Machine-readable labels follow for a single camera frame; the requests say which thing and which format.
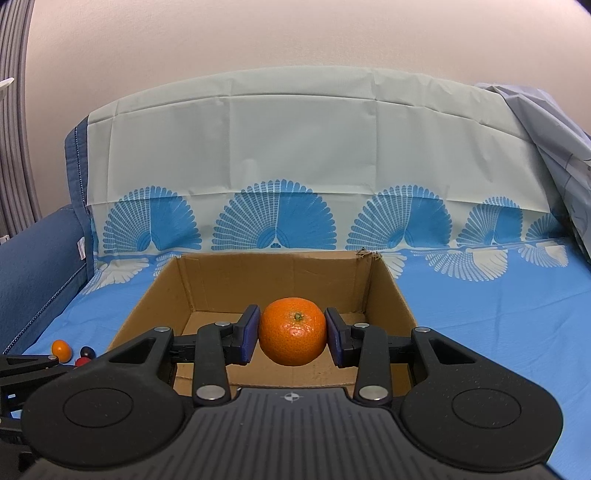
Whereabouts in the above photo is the brown cardboard box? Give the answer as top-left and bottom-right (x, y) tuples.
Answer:
(107, 250), (419, 398)

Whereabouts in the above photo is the blue fan-print cloth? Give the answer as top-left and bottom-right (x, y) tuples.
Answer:
(21, 67), (591, 480)

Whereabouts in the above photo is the grey-blue crumpled cloth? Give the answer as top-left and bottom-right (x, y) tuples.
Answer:
(475, 82), (591, 274)

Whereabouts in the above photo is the grey curtain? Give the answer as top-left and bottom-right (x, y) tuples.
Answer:
(0, 0), (43, 234)

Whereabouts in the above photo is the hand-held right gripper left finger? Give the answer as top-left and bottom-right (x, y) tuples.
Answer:
(108, 304), (262, 408)

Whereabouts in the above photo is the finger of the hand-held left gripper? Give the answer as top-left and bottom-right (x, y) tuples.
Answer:
(0, 354), (62, 407)

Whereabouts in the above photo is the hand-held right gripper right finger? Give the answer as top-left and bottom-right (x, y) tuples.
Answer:
(324, 307), (482, 408)

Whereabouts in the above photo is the blue sofa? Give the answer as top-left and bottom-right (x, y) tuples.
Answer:
(0, 115), (100, 357)

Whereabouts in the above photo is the orange mandarin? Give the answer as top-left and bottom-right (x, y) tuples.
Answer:
(258, 297), (328, 367)

